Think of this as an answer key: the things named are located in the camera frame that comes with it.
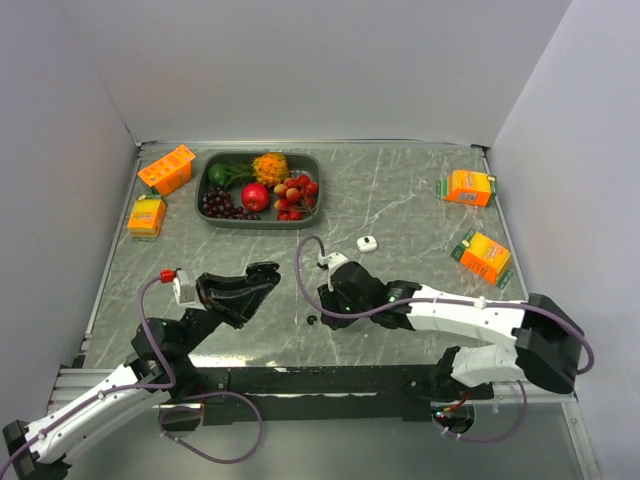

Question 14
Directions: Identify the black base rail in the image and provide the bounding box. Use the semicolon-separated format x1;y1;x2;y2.
137;363;494;427

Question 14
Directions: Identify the orange sponge pack left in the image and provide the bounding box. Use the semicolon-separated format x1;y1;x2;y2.
127;194;167;241

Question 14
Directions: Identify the orange box front right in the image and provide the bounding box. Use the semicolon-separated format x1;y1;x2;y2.
451;229;512;290

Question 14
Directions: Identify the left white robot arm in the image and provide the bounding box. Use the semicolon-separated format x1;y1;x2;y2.
1;262;281;479

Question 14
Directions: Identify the white earbud charging case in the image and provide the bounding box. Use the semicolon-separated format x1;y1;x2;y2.
356;235;378;253

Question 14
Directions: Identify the orange carton back left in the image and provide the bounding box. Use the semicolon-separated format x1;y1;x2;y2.
138;145;196;196

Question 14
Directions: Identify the purple cable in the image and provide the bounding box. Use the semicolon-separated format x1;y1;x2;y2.
293;235;596;376
0;277;176;466

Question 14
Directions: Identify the red lychee cluster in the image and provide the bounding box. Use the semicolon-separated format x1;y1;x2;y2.
273;174;320;221

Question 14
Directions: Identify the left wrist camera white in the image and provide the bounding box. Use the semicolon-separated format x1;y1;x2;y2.
159;268;197;307

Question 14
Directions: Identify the green lime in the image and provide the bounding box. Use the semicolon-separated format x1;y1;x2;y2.
207;163;230;187

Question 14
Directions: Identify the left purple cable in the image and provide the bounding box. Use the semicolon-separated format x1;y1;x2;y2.
0;277;176;466

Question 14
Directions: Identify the dark grey fruit tray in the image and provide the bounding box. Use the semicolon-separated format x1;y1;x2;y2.
195;151;323;230

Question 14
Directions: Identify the orange box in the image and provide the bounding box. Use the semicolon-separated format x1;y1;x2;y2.
435;170;497;207
451;229;512;290

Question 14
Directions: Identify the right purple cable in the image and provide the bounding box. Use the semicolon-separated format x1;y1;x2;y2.
293;235;596;376

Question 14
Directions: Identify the dark purple grape bunch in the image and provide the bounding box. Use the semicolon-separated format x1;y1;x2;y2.
200;187;260;221

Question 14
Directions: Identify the orange spiky fruit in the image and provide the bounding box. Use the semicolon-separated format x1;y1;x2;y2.
251;152;290;187

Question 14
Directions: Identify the red apple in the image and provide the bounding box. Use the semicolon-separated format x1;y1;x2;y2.
241;182;270;213

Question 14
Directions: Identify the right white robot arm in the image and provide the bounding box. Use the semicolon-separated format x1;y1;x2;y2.
317;254;584;399

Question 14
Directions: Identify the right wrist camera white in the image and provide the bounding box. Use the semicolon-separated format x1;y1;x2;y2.
317;252;349;292

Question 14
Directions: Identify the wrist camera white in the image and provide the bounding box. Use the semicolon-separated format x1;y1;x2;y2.
159;268;197;307
317;252;349;292

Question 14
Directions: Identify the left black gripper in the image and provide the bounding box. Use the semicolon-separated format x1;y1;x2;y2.
174;271;274;356

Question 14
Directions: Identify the orange box back right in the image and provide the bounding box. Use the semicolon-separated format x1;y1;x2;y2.
435;170;497;207

